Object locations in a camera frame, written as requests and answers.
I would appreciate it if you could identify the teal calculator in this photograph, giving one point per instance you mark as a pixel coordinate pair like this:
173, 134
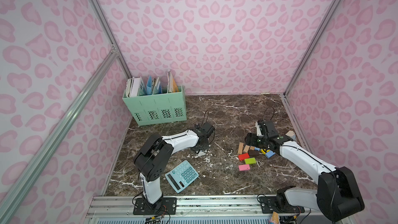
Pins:
181, 176

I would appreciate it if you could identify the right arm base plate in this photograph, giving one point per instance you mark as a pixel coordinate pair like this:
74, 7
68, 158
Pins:
271, 204

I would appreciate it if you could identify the wooden block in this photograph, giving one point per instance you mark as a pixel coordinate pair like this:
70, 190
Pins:
246, 149
240, 148

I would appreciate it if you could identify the wooden block left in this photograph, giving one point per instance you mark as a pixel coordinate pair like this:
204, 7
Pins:
240, 148

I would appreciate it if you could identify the mint green file organizer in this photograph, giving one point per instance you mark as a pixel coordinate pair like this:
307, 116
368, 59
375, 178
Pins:
158, 108

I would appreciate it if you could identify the dark brown block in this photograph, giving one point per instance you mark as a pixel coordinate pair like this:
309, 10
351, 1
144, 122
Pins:
253, 153

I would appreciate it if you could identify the papers in organizer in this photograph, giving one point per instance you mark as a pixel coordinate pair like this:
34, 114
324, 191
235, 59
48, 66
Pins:
136, 87

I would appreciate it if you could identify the aluminium front rail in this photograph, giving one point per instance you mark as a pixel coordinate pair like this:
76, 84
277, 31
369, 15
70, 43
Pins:
221, 209

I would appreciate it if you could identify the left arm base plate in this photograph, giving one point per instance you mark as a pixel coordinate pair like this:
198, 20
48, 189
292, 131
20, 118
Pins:
164, 204

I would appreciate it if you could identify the green block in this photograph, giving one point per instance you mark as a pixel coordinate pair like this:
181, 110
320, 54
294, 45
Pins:
250, 161

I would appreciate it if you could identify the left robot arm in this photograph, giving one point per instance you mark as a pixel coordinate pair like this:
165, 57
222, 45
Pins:
152, 159

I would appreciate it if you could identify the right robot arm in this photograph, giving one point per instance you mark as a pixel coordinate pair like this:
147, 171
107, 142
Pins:
337, 195

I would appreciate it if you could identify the pink block near front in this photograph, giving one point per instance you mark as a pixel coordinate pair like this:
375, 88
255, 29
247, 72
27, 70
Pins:
244, 167

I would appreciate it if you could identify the light blue block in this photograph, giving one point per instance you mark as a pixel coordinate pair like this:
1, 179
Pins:
269, 154

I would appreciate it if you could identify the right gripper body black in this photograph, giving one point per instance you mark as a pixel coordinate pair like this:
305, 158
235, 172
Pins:
259, 141

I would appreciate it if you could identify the red block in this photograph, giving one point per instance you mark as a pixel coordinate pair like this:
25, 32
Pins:
243, 156

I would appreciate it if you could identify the wooden and blue arch blocks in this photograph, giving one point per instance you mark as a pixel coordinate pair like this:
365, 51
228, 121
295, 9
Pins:
291, 134

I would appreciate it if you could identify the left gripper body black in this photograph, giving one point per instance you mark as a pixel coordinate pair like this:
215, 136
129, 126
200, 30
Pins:
203, 143

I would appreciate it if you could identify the wooden block middle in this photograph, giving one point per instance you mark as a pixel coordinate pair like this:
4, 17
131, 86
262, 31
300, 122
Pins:
246, 149

